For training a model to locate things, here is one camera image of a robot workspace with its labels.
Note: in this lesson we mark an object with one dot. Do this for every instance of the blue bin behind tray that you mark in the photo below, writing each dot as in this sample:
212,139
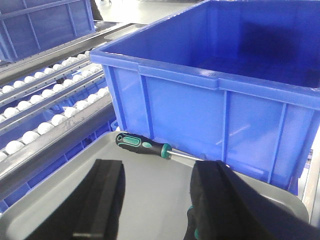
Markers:
236,81

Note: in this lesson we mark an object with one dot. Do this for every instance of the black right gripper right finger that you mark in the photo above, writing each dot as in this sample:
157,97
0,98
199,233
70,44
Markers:
227,208

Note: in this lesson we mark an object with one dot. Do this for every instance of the grey plastic tray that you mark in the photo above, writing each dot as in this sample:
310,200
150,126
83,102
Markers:
156,199

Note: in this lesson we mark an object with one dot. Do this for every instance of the roller conveyor rail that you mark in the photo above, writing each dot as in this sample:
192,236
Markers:
43,123

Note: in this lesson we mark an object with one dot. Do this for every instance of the cross screwdriver green handle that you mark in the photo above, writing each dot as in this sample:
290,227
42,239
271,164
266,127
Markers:
142,145

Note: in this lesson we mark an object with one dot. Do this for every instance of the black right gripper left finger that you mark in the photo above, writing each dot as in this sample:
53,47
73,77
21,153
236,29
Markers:
92,211

